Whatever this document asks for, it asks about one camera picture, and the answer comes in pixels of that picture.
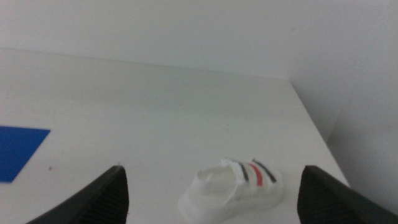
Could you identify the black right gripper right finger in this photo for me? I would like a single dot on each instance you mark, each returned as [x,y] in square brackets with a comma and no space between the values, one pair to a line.
[326,202]

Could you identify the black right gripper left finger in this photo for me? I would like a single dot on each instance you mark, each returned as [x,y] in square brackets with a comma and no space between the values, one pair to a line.
[105,199]

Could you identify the blue rectangular mat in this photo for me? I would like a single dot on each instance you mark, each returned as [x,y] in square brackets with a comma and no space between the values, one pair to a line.
[15,149]

